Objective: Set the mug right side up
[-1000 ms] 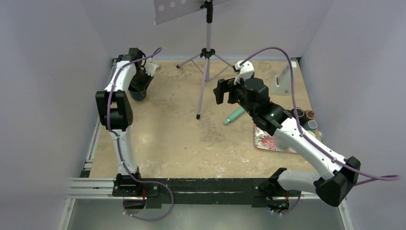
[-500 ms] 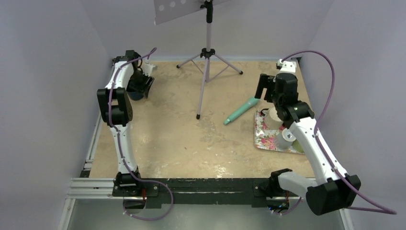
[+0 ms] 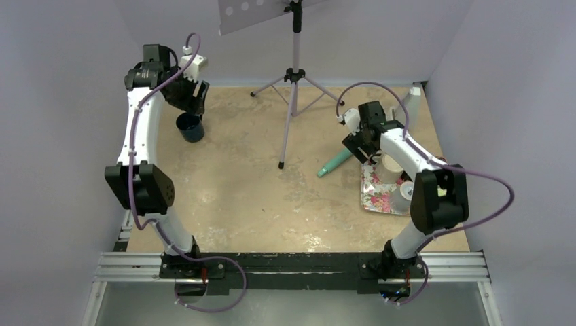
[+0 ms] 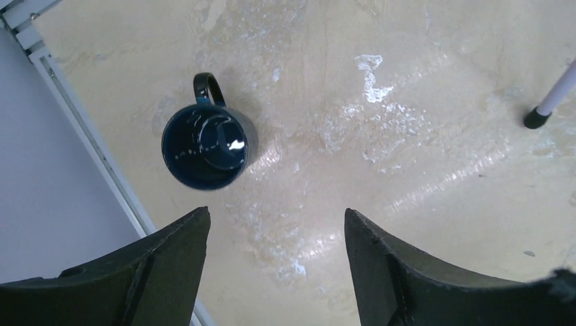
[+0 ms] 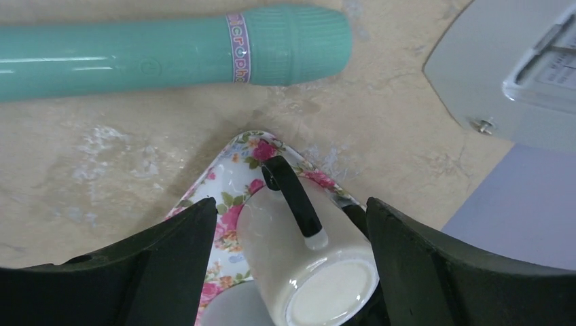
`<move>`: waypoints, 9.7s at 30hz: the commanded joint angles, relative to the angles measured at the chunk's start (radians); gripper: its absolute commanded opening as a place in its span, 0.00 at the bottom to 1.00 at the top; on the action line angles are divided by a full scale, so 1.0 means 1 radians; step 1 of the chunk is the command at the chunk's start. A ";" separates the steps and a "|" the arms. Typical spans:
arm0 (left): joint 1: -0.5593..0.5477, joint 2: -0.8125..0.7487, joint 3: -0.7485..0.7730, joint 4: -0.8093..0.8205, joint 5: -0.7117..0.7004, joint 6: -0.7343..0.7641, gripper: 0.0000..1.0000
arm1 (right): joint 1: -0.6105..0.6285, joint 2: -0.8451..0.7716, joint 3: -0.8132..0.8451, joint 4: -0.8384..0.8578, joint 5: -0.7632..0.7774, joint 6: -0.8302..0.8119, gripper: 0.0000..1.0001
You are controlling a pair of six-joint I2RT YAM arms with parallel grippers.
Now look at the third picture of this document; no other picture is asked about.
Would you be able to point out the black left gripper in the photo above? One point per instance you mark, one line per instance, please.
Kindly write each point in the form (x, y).
(191, 103)

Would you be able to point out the lilac music stand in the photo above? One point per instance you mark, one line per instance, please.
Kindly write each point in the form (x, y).
(237, 15)

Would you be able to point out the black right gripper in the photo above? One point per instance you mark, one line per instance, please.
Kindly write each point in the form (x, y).
(353, 142)

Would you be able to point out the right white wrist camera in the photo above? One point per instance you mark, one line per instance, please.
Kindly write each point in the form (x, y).
(351, 119)

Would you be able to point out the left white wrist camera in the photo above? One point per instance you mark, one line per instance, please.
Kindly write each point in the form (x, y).
(192, 66)

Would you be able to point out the white patterned mug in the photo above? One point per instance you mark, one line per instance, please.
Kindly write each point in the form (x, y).
(406, 190)

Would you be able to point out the aluminium frame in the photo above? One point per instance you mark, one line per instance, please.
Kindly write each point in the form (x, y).
(456, 288)

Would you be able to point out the cream mug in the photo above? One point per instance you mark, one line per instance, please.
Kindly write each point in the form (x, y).
(388, 171)

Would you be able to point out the mint green recorder case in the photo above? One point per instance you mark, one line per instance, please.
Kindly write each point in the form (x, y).
(334, 162)

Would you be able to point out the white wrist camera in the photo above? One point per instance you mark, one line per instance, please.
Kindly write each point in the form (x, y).
(351, 119)
(192, 66)

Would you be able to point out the dark blue mug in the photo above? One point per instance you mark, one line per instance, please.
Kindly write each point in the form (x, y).
(191, 127)

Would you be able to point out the floral tray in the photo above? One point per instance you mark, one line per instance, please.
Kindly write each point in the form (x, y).
(382, 197)

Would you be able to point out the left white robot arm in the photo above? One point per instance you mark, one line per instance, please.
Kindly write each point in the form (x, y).
(140, 186)

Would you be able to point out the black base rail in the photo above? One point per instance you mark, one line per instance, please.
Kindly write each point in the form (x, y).
(349, 271)

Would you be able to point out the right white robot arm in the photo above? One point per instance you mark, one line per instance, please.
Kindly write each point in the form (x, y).
(439, 199)

